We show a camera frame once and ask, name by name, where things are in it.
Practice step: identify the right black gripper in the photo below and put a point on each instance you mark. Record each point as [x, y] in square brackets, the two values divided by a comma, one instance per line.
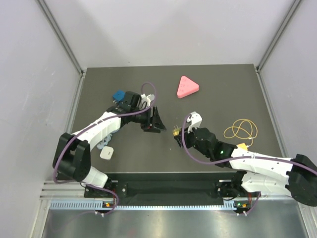
[187, 135]

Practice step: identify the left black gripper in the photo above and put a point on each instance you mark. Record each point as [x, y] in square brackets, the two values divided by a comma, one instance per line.
[155, 120]

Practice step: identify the yellow plug adapter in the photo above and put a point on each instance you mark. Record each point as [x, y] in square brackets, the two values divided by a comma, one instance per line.
[176, 131]

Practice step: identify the white square charger plug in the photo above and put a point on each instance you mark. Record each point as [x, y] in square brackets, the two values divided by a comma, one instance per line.
[106, 153]

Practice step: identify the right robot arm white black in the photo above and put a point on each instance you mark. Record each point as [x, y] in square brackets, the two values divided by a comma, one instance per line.
[294, 177]

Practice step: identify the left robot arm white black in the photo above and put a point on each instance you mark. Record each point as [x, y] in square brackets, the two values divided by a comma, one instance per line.
[73, 153]

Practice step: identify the blue cube plug adapter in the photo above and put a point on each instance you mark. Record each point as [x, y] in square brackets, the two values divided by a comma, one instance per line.
[118, 96]

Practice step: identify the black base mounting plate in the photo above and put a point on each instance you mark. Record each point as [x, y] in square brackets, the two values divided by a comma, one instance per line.
[206, 184]

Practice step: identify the pink triangular power strip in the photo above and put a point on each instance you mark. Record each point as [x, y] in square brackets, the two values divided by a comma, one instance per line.
[186, 87]

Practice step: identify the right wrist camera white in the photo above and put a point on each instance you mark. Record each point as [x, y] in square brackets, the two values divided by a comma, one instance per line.
[194, 121]

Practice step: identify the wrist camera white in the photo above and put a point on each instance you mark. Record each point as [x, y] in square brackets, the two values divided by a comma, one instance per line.
[146, 100]
[194, 121]

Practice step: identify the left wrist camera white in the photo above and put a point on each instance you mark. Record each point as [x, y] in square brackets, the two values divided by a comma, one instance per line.
[146, 100]

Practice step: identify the yellow charger on cable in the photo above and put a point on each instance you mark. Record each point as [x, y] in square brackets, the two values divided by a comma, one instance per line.
[243, 146]

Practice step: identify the grey slotted cable duct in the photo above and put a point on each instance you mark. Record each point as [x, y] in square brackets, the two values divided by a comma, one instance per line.
[104, 205]

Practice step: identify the left aluminium frame post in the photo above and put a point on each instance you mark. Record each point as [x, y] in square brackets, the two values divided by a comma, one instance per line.
[59, 34]

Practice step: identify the aluminium frame post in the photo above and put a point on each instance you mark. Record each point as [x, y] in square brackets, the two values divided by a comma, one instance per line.
[295, 4]
[59, 34]

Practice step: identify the right aluminium frame post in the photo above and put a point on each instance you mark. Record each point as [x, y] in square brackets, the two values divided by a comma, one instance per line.
[295, 4]

